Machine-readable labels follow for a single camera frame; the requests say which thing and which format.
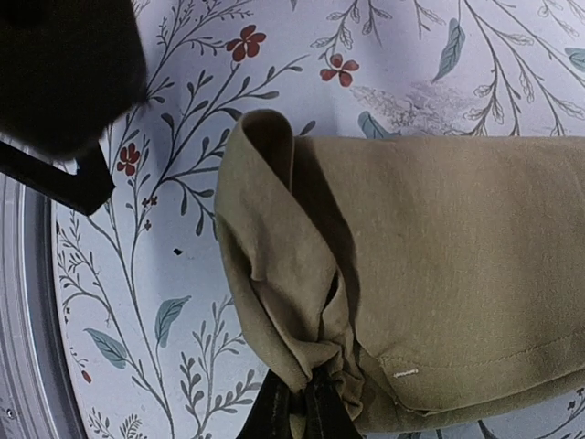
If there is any floral patterned table cloth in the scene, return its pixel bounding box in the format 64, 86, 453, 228
54, 1, 584, 438

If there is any tan beige underwear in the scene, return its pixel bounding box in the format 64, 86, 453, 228
215, 111, 584, 435

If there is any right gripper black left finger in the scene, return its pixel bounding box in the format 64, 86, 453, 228
239, 369, 304, 439

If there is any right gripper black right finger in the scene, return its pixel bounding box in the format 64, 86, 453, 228
304, 368, 361, 439

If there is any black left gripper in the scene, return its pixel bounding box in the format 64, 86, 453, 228
1, 0, 147, 215

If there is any aluminium front rail frame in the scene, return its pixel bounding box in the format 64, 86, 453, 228
1, 177, 87, 439

